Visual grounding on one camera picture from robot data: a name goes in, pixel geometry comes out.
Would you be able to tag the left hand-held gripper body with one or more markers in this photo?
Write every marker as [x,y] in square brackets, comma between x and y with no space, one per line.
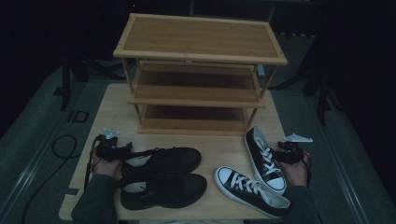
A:
[109,149]

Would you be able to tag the grey tape strip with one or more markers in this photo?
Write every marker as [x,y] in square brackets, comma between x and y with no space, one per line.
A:
[72,191]

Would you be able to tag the person's left hand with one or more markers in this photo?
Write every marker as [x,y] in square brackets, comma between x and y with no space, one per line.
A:
[106,168]

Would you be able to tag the person's right hand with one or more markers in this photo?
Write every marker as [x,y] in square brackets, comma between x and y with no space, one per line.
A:
[297,174]

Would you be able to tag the black metal stand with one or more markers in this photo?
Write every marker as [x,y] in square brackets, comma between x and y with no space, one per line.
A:
[322,99]
[65,87]

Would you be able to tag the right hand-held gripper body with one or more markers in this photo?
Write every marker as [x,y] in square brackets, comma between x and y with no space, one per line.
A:
[291,154]

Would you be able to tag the black white canvas sneaker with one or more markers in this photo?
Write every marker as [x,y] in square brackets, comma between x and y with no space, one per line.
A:
[246,193]
[261,146]

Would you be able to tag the wooden three-tier shoe rack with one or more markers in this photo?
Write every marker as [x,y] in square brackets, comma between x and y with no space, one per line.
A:
[199,37]

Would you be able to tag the black lace-up shoe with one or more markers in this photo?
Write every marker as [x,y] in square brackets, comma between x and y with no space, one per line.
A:
[174,160]
[177,189]

